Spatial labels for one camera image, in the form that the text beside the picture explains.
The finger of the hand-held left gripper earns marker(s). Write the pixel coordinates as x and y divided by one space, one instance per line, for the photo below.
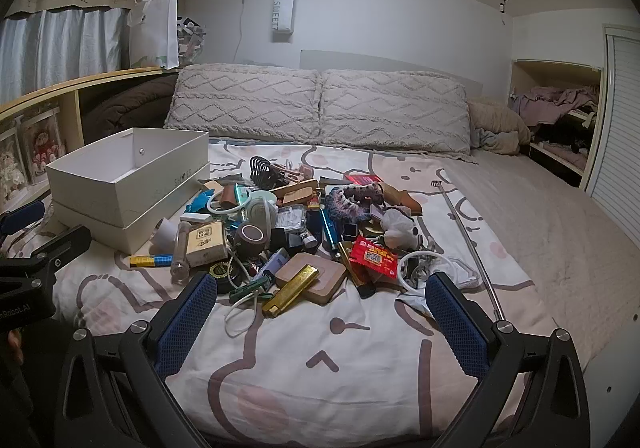
60 245
22 217

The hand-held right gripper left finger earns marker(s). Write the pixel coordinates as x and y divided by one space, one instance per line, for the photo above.
190 308

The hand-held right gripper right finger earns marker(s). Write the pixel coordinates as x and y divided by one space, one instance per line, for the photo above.
455 323

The yellow blue tube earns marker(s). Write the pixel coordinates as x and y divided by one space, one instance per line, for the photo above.
150 261

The yellow tissue pack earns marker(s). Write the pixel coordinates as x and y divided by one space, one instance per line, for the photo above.
205 243

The white shoe box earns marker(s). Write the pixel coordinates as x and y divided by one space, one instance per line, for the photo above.
125 167

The person's left hand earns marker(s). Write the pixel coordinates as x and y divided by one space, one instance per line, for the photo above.
15 345

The black round tin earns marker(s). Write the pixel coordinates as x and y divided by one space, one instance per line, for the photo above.
217 275

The boxed beige plush bear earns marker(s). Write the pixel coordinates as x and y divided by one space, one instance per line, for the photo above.
10 167

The clear plastic bottle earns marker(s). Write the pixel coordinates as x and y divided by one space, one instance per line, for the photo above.
181 253

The green plastic clip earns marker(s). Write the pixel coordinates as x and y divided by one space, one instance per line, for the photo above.
250 288

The boxed red plush bear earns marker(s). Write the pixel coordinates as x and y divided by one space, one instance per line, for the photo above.
45 147

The white tape roll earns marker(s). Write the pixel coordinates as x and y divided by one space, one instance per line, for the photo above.
165 237

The telescopic metal rod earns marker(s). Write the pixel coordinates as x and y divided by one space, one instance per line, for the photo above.
467 243

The white rectangular device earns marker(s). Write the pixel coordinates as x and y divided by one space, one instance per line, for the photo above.
196 218

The lilac marker pen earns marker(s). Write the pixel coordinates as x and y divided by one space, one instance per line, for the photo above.
272 265

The brown tape roll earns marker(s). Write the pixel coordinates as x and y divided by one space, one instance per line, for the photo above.
252 238

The red snack packet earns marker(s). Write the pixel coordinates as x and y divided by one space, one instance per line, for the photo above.
375 258

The blue packet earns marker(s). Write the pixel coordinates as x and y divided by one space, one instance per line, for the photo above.
202 205

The gold lighter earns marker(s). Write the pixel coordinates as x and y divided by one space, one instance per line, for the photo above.
292 290

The crumpled white plastic bag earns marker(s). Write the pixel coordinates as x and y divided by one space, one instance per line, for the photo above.
400 228

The small black box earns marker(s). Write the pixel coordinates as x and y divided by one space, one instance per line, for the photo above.
282 238

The brown leather cup sleeve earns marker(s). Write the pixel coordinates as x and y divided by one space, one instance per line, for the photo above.
230 195

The tan cardboard block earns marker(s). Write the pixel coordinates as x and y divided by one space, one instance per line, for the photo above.
212 187

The gold brown packet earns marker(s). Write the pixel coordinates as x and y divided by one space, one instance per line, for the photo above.
345 253

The mint round compact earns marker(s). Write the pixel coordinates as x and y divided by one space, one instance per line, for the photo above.
262 198

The wooden shelf unit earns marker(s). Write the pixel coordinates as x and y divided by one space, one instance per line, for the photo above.
50 87

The brown leather pouch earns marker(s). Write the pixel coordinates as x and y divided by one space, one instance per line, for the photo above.
400 200

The grey bed sheet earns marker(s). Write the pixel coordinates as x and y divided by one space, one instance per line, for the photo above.
525 208

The clear blister pack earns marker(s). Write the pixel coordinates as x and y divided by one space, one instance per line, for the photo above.
291 218

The tan square case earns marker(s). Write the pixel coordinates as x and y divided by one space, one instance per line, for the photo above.
325 278

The brown blanket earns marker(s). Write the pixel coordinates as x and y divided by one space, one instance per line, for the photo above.
130 107

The black hair claw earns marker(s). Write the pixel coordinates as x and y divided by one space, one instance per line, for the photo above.
260 170

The dark blue pen case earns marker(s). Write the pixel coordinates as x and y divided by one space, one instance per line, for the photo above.
331 230

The light wooden board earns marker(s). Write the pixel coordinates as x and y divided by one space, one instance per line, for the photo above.
295 192

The purple knitted hair claw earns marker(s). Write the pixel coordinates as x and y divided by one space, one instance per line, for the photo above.
350 203

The small red box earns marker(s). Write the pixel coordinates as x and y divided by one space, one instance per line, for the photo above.
362 179

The pink hair clip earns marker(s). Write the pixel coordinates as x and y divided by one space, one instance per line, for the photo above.
295 172

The pale blue curtain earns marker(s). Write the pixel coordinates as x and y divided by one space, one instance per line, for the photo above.
60 47

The beige plush cushion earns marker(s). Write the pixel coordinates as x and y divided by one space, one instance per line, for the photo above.
495 122

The pile of dark clothes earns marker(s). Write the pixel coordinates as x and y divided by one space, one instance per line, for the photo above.
565 142

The beige tufted pillow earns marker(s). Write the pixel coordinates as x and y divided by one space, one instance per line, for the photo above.
395 110
245 100

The white paper shopping bag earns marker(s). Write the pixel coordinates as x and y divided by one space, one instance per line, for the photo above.
152 32

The pile of pink clothes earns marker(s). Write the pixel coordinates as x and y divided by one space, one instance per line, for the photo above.
555 102

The pile of black white cards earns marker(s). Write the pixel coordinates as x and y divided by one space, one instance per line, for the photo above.
190 40

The white shutter door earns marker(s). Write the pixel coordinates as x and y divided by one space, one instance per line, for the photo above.
617 127

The hanging narrow white paper bag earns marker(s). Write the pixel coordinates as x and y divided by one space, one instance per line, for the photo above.
283 12

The wall niche shelf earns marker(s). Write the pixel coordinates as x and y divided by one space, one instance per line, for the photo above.
520 72

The wall hook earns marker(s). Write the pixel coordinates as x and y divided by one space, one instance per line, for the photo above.
504 2

